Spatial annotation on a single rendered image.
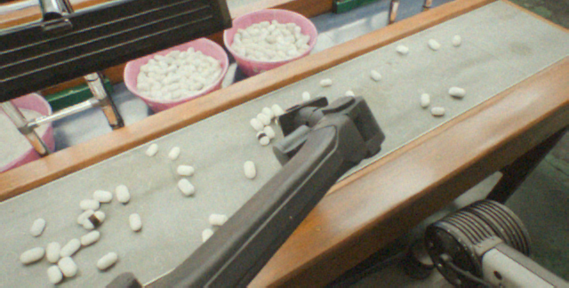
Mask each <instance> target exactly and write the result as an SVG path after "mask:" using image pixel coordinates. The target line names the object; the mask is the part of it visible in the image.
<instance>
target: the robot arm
mask: <svg viewBox="0 0 569 288"><path fill-rule="evenodd" d="M276 120H277V124H278V126H280V128H281V131H282V133H283V135H284V138H283V139H282V140H280V141H279V142H278V143H277V144H276V145H274V146H272V152H274V154H275V156H276V159H277V160H278V162H279V163H280V164H281V165H282V167H283V168H282V169H281V170H280V171H279V172H277V173H276V174H275V175H274V176H273V177H271V178H270V179H269V180H268V182H267V183H266V184H265V185H264V186H263V187H262V188H261V189H260V190H259V191H257V192H256V193H254V194H253V195H252V196H251V198H250V199H249V200H248V201H247V202H246V203H245V204H244V205H243V206H241V207H240V208H239V209H238V210H237V211H236V212H235V213H233V215H232V216H231V217H230V218H229V219H228V220H227V221H225V222H224V223H223V224H222V225H221V226H220V227H219V228H218V229H217V230H216V231H215V232H214V234H212V235H211V236H210V237H209V238H207V239H206V240H205V241H204V242H203V243H202V244H201V245H200V246H199V247H198V248H197V249H196V250H195V251H194V253H193V254H191V255H190V256H188V257H187V258H186V259H185V260H184V261H183V262H182V263H181V264H180V265H179V266H178V267H176V268H175V269H174V270H172V271H171V272H169V273H167V274H166V275H165V276H164V277H163V278H161V279H160V280H158V281H157V282H155V283H154V284H152V285H151V286H148V287H147V288H247V286H248V284H249V283H250V282H251V281H252V280H253V279H254V278H255V277H256V276H257V275H258V274H259V273H260V272H261V271H262V269H263V268H264V267H265V266H266V264H267V262H268V261H269V260H271V259H272V258H273V256H274V255H275V254H276V253H277V251H278V250H279V249H280V248H281V247H282V244H283V243H284V242H285V241H287V239H288V238H289V237H290V236H291V235H292V234H293V232H294V231H295V230H296V229H297V227H298V226H299V225H300V224H301V223H302V222H303V221H304V220H305V219H306V218H307V217H308V215H309V214H310V212H311V211H312V209H313V208H314V207H315V206H317V204H318V203H319V202H320V201H321V200H322V199H323V197H324V195H325V194H326V193H327V191H328V190H329V189H331V188H332V187H333V185H334V184H335V183H336V182H337V180H338V179H339V178H340V177H341V176H342V175H343V174H345V173H346V172H348V171H349V170H350V169H352V168H353V166H355V165H358V164H360V163H361V162H362V161H363V159H368V158H371V157H373V156H377V155H378V154H379V152H380V151H381V144H382V143H383V141H384V140H385V137H386V136H385V134H384V132H383V131H382V129H381V127H380V125H379V123H378V121H377V119H376V117H375V116H374V115H373V113H372V111H371V110H370V108H369V106H368V104H367V102H366V100H365V98H364V96H356V97H354V96H348V97H342V98H338V99H337V100H335V101H334V102H332V103H331V104H328V101H327V98H326V97H313V98H311V99H309V100H304V101H302V102H299V103H297V104H295V105H292V106H290V107H289V108H285V109H284V113H283V114H282V115H280V116H276ZM104 288H144V287H143V285H142V284H141V283H140V281H139V280H138V277H137V276H136V275H134V273H133V272H124V273H121V274H119V275H118V276H117V277H115V278H114V279H113V280H112V281H110V283H109V284H107V285H106V286H105V287H104Z"/></svg>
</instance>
